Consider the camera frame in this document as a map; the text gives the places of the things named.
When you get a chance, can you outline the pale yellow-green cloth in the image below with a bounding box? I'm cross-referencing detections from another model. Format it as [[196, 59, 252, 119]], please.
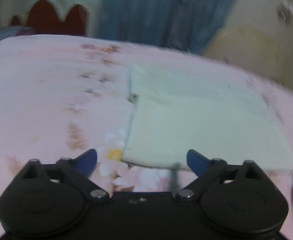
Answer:
[[123, 66, 293, 171]]

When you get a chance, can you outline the red and white headboard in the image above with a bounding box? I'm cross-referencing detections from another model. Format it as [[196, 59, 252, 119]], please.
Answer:
[[10, 0, 90, 37]]

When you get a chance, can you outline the blue curtain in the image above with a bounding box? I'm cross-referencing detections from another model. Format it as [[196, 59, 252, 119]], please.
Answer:
[[97, 0, 235, 54]]

